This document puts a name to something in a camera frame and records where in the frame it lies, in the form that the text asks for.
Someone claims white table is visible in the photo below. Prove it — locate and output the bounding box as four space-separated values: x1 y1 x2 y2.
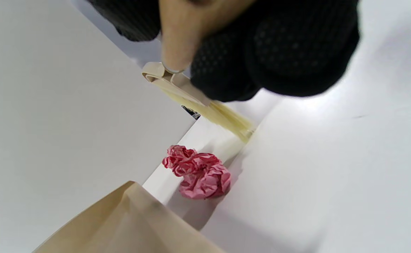
142 0 411 253

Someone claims beige plastic dustpan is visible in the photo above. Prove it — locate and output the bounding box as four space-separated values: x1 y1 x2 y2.
33 181 227 253

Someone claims pile of pink paper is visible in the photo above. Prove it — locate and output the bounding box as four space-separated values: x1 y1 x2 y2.
162 145 231 200

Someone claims beige brush with wooden handle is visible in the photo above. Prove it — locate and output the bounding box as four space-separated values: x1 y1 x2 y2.
142 0 256 143

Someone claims person's right hand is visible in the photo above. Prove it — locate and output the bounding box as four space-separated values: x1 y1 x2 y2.
86 0 360 102

